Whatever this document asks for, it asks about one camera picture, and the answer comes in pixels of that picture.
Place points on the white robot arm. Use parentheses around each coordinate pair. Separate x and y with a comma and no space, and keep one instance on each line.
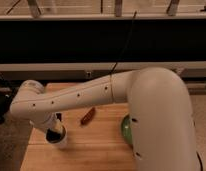
(159,104)

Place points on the brown red marker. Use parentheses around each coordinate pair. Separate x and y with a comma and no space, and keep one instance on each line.
(88,116)

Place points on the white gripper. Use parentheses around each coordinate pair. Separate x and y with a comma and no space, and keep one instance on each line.
(52,123)

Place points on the black object at left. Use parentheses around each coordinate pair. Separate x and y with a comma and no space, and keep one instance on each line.
(5,99)

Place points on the green round plate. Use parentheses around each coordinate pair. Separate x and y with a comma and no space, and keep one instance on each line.
(126,130)

